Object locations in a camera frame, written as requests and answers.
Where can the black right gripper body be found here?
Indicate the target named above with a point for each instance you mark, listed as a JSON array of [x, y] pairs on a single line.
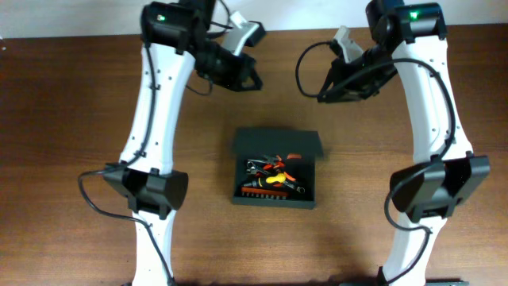
[[341, 79]]

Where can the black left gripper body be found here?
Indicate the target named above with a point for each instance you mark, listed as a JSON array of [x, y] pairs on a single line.
[[241, 72]]

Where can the black gift box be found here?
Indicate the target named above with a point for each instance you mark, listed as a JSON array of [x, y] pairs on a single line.
[[254, 142]]

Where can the red handled cutting pliers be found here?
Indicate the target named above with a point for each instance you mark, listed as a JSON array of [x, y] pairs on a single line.
[[278, 168]]

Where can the yellow black screwdriver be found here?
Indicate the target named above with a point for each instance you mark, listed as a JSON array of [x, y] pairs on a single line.
[[266, 181]]

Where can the orange socket bit holder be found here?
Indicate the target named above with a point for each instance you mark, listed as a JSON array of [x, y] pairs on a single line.
[[263, 193]]

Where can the orange handled needle nose pliers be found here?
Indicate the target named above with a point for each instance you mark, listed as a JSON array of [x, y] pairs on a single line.
[[277, 160]]

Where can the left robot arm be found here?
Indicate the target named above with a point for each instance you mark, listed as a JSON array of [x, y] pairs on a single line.
[[176, 43]]

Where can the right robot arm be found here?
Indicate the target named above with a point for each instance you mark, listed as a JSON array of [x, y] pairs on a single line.
[[410, 42]]

